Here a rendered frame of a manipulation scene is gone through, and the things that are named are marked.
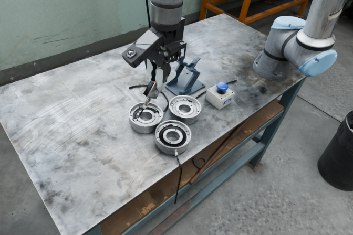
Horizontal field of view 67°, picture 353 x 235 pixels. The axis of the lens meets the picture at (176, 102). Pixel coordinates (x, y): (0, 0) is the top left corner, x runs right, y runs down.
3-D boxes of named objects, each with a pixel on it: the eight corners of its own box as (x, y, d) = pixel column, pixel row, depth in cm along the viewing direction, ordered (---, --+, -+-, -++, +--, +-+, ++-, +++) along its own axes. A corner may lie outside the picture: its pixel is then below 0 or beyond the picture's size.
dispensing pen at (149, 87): (129, 117, 78) (156, 68, 74) (138, 117, 82) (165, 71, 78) (133, 121, 77) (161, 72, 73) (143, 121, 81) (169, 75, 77)
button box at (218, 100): (219, 110, 91) (222, 99, 88) (204, 98, 95) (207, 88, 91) (234, 101, 95) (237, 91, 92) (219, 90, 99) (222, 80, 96)
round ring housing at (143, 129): (138, 140, 78) (138, 131, 75) (123, 117, 84) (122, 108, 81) (168, 127, 83) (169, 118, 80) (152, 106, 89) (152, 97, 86)
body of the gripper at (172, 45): (185, 61, 73) (190, 20, 65) (161, 72, 68) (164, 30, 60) (167, 49, 77) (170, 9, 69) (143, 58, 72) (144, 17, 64)
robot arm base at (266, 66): (266, 56, 120) (273, 36, 114) (294, 73, 113) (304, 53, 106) (245, 66, 112) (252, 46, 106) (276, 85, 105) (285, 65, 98)
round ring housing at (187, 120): (191, 131, 83) (193, 122, 80) (162, 118, 85) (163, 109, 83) (204, 110, 90) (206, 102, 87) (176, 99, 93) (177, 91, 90)
